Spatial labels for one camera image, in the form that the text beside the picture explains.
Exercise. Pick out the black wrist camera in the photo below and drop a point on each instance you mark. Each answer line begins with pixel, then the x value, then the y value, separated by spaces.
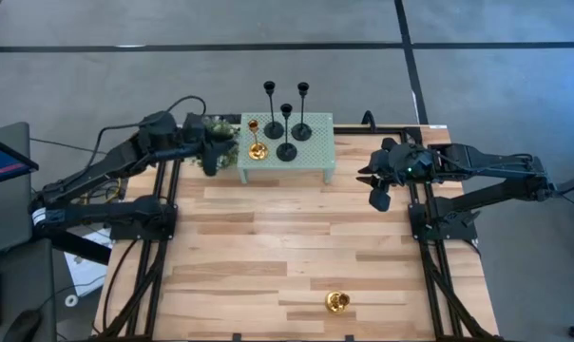
pixel 210 165
pixel 379 199

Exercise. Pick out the short gold candlestick holder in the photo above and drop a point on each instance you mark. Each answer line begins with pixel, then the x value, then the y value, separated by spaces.
pixel 335 304

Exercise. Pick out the white paper sheet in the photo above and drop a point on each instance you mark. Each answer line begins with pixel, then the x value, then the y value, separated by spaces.
pixel 85 273

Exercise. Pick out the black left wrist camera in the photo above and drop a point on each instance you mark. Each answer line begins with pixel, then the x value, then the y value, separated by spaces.
pixel 210 165

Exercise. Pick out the black candlestick holder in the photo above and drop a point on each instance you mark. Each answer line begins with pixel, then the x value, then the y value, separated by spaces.
pixel 286 152
pixel 301 132
pixel 273 130

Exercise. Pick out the tall gold candlestick holder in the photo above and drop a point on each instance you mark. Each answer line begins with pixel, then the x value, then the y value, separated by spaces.
pixel 258 152

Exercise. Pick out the potted green plant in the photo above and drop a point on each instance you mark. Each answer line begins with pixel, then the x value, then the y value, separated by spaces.
pixel 220 128

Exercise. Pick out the black computer mouse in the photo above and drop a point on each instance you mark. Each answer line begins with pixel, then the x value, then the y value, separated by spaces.
pixel 23 327

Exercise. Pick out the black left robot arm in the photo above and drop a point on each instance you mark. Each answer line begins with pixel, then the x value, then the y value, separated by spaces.
pixel 101 216

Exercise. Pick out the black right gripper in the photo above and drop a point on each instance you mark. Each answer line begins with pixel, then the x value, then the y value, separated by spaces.
pixel 394 166

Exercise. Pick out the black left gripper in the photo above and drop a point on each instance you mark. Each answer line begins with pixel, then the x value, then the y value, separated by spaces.
pixel 196 135

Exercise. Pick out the black diagonal support bar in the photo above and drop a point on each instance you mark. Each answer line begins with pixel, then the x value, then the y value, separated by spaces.
pixel 78 247

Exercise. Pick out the small black bracket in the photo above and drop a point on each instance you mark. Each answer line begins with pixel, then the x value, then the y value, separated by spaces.
pixel 349 338
pixel 237 337

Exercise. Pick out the blue-screen monitor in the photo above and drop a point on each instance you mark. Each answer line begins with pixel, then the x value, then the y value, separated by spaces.
pixel 2 164

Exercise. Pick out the green perforated metal shelf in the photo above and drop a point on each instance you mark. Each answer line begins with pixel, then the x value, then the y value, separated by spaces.
pixel 315 157

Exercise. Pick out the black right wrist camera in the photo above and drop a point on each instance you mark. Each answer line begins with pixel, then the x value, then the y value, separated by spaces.
pixel 379 199

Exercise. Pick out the dark monitor with screen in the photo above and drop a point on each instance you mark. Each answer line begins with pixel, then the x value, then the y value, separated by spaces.
pixel 6 214

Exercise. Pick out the black aluminium rail frame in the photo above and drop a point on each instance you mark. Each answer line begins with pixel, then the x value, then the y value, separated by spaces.
pixel 353 129

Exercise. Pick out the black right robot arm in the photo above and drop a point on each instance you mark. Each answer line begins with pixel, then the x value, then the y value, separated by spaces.
pixel 482 164

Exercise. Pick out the dark grey desk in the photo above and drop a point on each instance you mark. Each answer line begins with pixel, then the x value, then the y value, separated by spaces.
pixel 25 280

